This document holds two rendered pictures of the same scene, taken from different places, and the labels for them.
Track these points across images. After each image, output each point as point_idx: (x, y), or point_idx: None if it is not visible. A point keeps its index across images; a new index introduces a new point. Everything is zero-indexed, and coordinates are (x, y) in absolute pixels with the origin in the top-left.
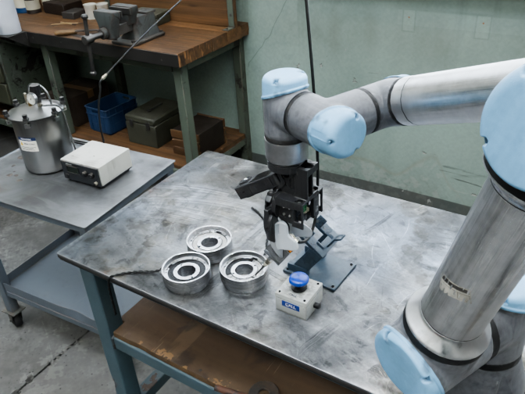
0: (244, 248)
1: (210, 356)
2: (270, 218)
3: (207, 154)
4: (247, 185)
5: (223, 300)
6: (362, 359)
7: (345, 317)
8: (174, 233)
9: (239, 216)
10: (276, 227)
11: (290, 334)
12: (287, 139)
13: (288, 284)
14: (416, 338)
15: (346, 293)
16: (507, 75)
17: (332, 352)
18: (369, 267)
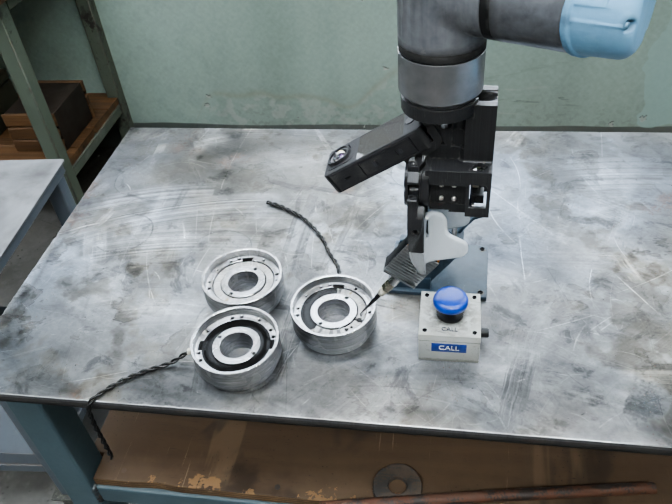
0: (300, 273)
1: (281, 458)
2: (421, 212)
3: (134, 134)
4: (356, 163)
5: (322, 374)
6: (603, 395)
7: (531, 336)
8: (161, 282)
9: (255, 221)
10: (425, 224)
11: (469, 394)
12: (467, 49)
13: (429, 312)
14: None
15: (505, 297)
16: None
17: (552, 401)
18: (507, 245)
